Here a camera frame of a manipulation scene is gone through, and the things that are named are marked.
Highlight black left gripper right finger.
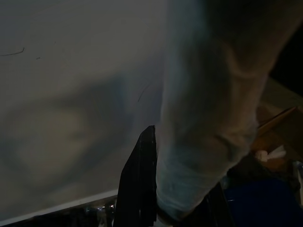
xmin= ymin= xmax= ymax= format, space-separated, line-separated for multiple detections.
xmin=184 ymin=182 xmax=235 ymax=227

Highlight open brown cardboard box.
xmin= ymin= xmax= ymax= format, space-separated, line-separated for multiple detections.
xmin=250 ymin=78 xmax=303 ymax=180

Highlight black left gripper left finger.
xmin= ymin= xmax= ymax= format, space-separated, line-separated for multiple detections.
xmin=113 ymin=125 xmax=159 ymax=227

